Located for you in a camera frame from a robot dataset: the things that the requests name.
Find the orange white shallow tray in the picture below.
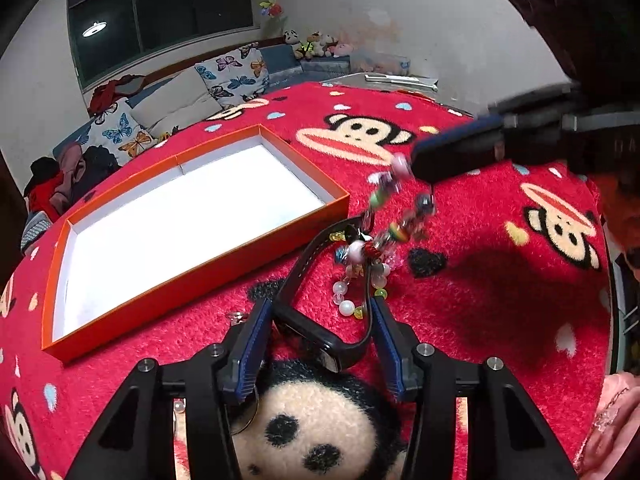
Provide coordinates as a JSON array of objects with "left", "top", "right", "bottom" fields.
[{"left": 41, "top": 125, "right": 349, "bottom": 363}]

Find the red clothing on sill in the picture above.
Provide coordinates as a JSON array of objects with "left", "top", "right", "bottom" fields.
[{"left": 88, "top": 75, "right": 145, "bottom": 117}]

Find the colourful beaded charm bracelet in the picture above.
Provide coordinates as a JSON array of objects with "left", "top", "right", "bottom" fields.
[{"left": 357, "top": 153, "right": 437, "bottom": 261}]

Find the colourful pinwheel toy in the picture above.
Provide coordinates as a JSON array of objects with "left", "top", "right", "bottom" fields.
[{"left": 259, "top": 0, "right": 283, "bottom": 20}]

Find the butterfly print pillow left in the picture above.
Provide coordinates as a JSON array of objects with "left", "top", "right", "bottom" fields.
[{"left": 77, "top": 98, "right": 158, "bottom": 166}]

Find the pile of clothes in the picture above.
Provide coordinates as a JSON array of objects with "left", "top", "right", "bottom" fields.
[{"left": 21, "top": 142, "right": 120, "bottom": 256}]

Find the butterfly print pillow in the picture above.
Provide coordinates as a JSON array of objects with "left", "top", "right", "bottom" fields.
[
  {"left": 77, "top": 98, "right": 158, "bottom": 166},
  {"left": 194, "top": 42, "right": 269, "bottom": 108}
]

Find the blue sofa bed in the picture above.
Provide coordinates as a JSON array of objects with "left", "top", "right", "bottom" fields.
[{"left": 52, "top": 44, "right": 350, "bottom": 159}]

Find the plain beige cushion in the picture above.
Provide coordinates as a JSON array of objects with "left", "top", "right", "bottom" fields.
[{"left": 131, "top": 67, "right": 222, "bottom": 140}]

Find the black smart wristband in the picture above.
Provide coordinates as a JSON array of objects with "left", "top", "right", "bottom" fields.
[{"left": 273, "top": 214, "right": 373, "bottom": 373}]

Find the pink fleece sleeve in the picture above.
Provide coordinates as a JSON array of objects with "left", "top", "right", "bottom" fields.
[{"left": 576, "top": 372, "right": 639, "bottom": 479}]

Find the dark window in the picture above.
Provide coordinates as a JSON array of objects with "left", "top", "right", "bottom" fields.
[{"left": 67, "top": 0, "right": 253, "bottom": 87}]

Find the plush toys group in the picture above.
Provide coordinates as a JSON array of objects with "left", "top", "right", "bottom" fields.
[{"left": 283, "top": 29, "right": 354, "bottom": 61}]

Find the butterfly print pillow right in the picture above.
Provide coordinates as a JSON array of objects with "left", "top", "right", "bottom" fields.
[{"left": 194, "top": 42, "right": 269, "bottom": 108}]

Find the pastel bead bracelet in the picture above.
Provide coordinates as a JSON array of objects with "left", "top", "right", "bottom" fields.
[{"left": 328, "top": 228, "right": 396, "bottom": 321}]

